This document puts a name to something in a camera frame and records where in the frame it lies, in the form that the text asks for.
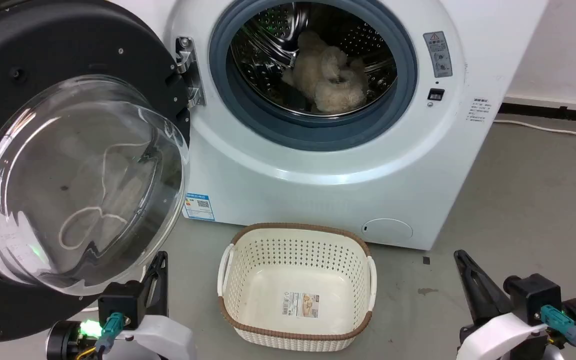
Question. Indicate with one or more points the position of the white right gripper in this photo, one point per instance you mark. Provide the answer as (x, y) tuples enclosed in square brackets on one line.
[(498, 340)]

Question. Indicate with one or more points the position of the beige fluffy plush toy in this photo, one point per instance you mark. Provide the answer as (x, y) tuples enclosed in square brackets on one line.
[(328, 75)]

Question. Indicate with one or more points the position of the black washer door glass window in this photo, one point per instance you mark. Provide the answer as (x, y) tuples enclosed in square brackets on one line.
[(43, 40)]

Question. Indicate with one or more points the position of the blue energy label sticker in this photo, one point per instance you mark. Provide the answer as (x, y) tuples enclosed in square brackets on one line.
[(199, 206)]

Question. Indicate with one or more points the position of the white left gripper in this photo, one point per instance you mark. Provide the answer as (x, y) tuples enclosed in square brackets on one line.
[(163, 340)]

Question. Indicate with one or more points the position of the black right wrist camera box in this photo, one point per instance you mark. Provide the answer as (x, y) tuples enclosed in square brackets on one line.
[(533, 297)]

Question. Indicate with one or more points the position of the white front-load washing machine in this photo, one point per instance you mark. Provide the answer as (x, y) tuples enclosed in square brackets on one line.
[(318, 190)]

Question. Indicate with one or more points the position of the cream laundry basket, brown rim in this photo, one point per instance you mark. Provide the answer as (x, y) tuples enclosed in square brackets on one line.
[(298, 280)]

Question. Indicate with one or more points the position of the grey warning sticker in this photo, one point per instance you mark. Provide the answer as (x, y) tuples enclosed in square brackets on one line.
[(438, 55)]

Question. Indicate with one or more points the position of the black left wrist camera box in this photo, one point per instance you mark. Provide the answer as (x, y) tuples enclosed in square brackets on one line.
[(120, 302)]

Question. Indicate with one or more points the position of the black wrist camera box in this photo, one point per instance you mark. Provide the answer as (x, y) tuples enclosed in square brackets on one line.
[(533, 297), (120, 302)]

